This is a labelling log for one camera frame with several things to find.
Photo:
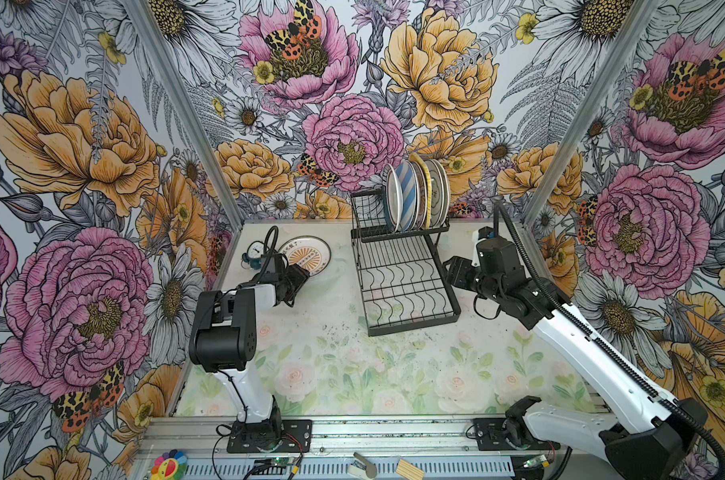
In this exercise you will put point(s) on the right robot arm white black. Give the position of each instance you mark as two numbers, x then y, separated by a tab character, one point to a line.
646	432

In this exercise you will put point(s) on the grey clip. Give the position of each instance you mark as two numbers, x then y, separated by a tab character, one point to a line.
361	468

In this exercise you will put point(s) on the colourful round sticker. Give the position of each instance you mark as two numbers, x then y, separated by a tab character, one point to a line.
171	465

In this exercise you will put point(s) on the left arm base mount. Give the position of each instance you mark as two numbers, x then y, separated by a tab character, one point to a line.
292	436

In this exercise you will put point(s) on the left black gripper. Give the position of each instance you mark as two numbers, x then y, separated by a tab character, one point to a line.
300	276

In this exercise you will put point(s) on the yellow woven square plate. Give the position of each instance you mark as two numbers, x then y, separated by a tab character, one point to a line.
415	157

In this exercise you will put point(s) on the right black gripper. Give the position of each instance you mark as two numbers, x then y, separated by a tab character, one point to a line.
459	268

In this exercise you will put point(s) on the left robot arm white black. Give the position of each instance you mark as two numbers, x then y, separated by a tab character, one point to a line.
225	336

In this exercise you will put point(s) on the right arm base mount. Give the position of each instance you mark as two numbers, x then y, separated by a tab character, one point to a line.
505	434

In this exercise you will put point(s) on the small green rimmed plate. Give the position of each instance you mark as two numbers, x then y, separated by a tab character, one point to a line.
394	198

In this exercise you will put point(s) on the aluminium front rail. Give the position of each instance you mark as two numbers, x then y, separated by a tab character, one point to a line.
389	436

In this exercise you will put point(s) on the black wire dish rack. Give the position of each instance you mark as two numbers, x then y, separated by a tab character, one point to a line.
401	276

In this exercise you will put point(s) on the blue white striped plate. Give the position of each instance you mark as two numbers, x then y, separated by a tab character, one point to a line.
409	191

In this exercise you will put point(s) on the white plate red characters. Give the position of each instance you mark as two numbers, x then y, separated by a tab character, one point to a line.
421	197

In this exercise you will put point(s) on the white floral plate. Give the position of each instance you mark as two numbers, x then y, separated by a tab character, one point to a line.
446	195

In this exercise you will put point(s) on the orange sunburst plate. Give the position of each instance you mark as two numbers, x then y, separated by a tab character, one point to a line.
309	252

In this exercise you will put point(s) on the small teal cup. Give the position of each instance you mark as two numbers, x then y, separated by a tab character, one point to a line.
255	256

